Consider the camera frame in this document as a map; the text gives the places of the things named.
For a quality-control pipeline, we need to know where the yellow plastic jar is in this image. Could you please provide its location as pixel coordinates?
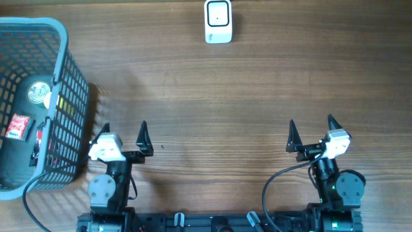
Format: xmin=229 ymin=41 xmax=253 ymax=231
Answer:
xmin=43 ymin=92 xmax=75 ymax=116

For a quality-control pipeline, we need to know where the black left camera cable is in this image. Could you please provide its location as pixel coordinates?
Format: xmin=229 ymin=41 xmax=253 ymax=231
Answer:
xmin=22 ymin=162 xmax=78 ymax=232

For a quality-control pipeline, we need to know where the black right camera cable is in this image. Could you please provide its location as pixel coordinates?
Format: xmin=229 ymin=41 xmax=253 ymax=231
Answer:
xmin=261 ymin=150 xmax=326 ymax=232

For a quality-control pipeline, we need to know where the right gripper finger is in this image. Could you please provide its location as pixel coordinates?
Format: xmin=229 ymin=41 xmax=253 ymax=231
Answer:
xmin=328 ymin=114 xmax=342 ymax=130
xmin=286 ymin=119 xmax=303 ymax=153

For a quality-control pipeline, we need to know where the red tissue packet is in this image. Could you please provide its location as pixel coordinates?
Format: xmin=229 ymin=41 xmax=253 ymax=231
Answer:
xmin=5 ymin=113 xmax=32 ymax=141

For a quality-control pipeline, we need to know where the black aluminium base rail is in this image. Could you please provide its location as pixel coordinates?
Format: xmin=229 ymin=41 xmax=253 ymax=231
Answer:
xmin=76 ymin=211 xmax=364 ymax=232

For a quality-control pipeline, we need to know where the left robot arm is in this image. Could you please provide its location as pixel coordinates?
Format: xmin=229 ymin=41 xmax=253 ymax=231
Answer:
xmin=77 ymin=121 xmax=154 ymax=232

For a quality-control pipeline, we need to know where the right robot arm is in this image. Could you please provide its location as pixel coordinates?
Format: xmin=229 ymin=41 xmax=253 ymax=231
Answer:
xmin=286 ymin=115 xmax=366 ymax=231

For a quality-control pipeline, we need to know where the black camera cable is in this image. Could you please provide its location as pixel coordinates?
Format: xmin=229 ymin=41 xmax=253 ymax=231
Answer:
xmin=261 ymin=150 xmax=326 ymax=232
xmin=22 ymin=162 xmax=78 ymax=232

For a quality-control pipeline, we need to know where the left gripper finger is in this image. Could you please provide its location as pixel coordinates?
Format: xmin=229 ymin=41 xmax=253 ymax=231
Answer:
xmin=89 ymin=122 xmax=110 ymax=144
xmin=136 ymin=121 xmax=154 ymax=157

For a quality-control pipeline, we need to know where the grey plastic mesh basket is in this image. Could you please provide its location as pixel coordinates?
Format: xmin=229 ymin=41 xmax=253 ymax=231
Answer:
xmin=1 ymin=17 xmax=89 ymax=200

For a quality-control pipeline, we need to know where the round metal tin can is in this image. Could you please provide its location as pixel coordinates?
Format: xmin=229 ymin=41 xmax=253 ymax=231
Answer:
xmin=26 ymin=81 xmax=52 ymax=108

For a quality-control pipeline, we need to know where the white barcode scanner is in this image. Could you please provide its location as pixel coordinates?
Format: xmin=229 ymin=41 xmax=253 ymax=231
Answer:
xmin=203 ymin=0 xmax=232 ymax=44

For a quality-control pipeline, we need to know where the black snack bag orange sticker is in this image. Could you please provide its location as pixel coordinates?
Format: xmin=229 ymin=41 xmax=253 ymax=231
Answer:
xmin=29 ymin=122 xmax=60 ymax=167

